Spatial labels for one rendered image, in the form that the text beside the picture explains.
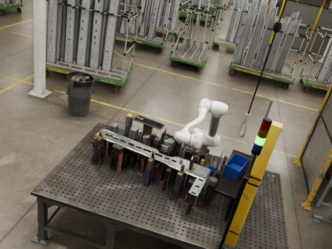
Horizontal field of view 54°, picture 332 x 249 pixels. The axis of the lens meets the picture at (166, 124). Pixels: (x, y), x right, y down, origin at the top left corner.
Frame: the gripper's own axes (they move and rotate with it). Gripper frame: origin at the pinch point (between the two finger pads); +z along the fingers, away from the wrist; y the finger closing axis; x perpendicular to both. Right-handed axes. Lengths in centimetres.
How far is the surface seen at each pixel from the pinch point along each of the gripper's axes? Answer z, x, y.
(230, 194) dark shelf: 2, 49, 18
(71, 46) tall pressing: 34, -386, -316
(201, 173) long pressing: 4.8, 12.6, -2.6
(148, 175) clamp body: 18.3, -39.0, 17.5
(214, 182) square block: -0.7, 29.0, 11.8
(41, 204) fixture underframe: 50, -122, 85
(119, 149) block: 2, -77, 16
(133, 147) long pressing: 5, -69, 1
